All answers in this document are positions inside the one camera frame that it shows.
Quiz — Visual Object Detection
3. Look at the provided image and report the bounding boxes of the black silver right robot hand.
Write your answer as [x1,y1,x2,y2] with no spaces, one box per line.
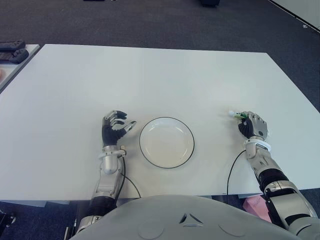
[236,110,270,141]

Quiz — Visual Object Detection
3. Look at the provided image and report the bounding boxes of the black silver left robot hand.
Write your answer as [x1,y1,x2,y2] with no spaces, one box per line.
[101,109,138,146]

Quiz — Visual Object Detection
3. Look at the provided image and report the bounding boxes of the green toothpaste tube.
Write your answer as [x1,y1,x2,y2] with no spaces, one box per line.
[227,109,248,121]

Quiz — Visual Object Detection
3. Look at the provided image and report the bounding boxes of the white plate with black rim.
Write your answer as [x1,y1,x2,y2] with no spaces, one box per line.
[139,116,195,170]

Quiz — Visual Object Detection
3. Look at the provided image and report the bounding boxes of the pink cardboard box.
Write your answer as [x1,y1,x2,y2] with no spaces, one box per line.
[242,195,272,223]

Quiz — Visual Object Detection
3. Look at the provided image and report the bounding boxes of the white side table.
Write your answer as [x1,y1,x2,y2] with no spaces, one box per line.
[0,44,41,92]

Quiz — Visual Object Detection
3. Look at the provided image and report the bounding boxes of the grey robot torso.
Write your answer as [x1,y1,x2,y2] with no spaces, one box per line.
[71,194,305,240]

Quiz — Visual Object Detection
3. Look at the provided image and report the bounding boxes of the black game controller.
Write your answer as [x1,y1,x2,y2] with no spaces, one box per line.
[0,48,30,65]
[0,39,26,52]

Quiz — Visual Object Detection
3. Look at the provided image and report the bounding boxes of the white background table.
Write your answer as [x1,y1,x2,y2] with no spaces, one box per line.
[267,0,320,30]

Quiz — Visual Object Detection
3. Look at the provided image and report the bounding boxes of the black floor device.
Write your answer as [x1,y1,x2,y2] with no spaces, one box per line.
[0,208,17,228]

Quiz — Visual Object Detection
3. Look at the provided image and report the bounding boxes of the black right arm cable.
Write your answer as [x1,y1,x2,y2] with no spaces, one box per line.
[226,149,247,196]

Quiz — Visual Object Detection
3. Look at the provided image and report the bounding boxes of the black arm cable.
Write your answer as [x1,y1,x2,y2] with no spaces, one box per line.
[119,156,141,200]
[226,149,247,196]

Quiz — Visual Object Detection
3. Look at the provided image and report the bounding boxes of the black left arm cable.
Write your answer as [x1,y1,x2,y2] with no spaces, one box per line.
[119,156,141,200]

